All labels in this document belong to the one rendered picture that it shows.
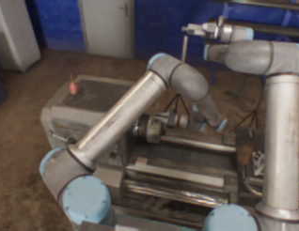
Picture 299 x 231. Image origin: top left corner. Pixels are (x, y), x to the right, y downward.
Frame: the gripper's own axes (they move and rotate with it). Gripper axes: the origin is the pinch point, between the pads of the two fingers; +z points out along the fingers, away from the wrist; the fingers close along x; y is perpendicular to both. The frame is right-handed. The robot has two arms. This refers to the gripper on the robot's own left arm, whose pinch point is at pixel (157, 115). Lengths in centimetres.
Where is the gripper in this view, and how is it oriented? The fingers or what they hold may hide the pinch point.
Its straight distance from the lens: 162.7
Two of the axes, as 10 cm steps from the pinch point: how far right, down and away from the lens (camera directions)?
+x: -2.6, 8.4, -4.8
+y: -0.8, -5.2, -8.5
